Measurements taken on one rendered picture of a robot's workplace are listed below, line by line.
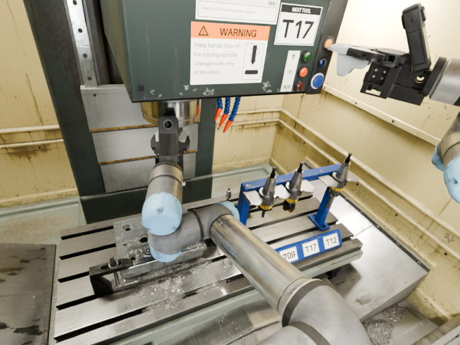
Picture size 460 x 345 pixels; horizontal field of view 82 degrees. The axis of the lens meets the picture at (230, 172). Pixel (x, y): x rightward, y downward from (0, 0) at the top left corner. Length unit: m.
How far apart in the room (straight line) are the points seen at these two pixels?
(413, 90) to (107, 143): 1.09
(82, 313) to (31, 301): 0.43
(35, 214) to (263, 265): 1.62
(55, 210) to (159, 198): 1.43
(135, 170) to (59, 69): 0.52
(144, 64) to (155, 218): 0.28
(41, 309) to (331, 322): 1.22
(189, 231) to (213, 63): 0.36
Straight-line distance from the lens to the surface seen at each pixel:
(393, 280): 1.46
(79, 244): 1.23
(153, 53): 0.51
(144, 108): 0.73
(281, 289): 0.46
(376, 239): 1.54
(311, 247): 1.19
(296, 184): 0.95
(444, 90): 0.62
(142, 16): 0.50
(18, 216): 1.97
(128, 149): 1.30
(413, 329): 1.55
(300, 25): 0.62
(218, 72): 0.55
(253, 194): 0.91
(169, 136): 0.66
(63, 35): 1.18
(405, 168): 1.42
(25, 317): 1.41
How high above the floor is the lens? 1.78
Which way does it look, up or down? 35 degrees down
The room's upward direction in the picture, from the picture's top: 7 degrees clockwise
